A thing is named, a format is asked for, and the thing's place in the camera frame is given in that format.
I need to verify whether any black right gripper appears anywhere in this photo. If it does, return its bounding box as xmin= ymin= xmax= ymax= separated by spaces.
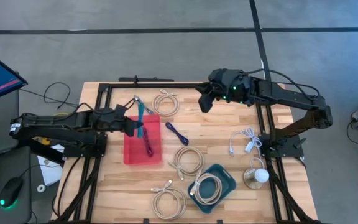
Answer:
xmin=195 ymin=68 xmax=254 ymax=113

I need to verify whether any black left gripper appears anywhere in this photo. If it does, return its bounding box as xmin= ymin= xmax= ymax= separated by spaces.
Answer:
xmin=110 ymin=105 xmax=143 ymax=138

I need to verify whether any teal short cable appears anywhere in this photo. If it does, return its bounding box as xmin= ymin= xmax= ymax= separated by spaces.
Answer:
xmin=137 ymin=101 xmax=145 ymax=138

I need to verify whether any grey short cable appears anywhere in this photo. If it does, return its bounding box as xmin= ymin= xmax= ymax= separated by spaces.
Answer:
xmin=133 ymin=95 xmax=155 ymax=115

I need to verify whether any maroon short cable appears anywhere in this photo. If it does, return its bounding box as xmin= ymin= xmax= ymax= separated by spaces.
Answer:
xmin=141 ymin=126 xmax=154 ymax=157

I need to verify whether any beige USB cable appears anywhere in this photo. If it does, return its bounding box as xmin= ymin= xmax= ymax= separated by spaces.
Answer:
xmin=168 ymin=146 xmax=205 ymax=181
xmin=190 ymin=172 xmax=223 ymax=206
xmin=152 ymin=89 xmax=180 ymax=118
xmin=150 ymin=179 xmax=188 ymax=220

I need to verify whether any red plastic tray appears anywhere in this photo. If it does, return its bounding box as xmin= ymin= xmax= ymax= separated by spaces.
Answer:
xmin=122 ymin=114 xmax=163 ymax=166

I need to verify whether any purple short cable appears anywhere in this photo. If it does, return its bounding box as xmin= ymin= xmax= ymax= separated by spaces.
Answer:
xmin=165 ymin=121 xmax=190 ymax=146

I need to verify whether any teal plastic bin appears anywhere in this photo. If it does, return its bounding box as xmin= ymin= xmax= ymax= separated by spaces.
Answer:
xmin=187 ymin=164 xmax=237 ymax=215

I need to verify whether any yellow clamp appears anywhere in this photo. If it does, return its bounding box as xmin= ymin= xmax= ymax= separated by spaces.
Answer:
xmin=35 ymin=135 xmax=54 ymax=146

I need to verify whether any white paper sheet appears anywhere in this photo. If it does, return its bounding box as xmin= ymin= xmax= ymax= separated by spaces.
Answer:
xmin=37 ymin=144 xmax=64 ymax=187

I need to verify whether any white globe lamp gold base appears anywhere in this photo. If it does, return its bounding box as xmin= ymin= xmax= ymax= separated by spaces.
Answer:
xmin=243 ymin=167 xmax=270 ymax=190

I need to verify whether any black computer mouse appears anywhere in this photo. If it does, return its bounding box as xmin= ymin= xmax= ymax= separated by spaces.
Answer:
xmin=0 ymin=177 xmax=24 ymax=208

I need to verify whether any black aluminium table frame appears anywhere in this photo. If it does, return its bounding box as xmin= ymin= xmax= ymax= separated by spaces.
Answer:
xmin=51 ymin=72 xmax=319 ymax=224

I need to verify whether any white cable with adapter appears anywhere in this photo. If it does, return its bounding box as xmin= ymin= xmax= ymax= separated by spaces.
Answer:
xmin=228 ymin=126 xmax=265 ymax=170

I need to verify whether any thin black floor cable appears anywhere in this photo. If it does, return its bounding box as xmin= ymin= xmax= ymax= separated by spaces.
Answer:
xmin=20 ymin=82 xmax=79 ymax=110

